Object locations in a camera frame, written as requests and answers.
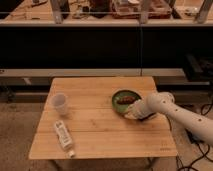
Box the brown food in bowl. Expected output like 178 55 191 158
118 96 135 104

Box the wooden folding table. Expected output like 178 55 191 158
28 76 179 171

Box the long workbench shelf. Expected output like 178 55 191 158
0 0 213 85

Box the black rectangular box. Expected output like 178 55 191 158
138 113 156 121

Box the green ceramic bowl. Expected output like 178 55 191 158
111 90 141 116

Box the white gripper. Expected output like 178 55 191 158
124 100 153 120

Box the translucent plastic cup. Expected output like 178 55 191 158
50 93 68 116

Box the red tray on shelf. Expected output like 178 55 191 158
111 0 172 19

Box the dark box right background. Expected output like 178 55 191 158
183 54 213 82

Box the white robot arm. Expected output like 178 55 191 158
124 92 213 147

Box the white plastic bottle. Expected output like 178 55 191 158
54 120 75 158

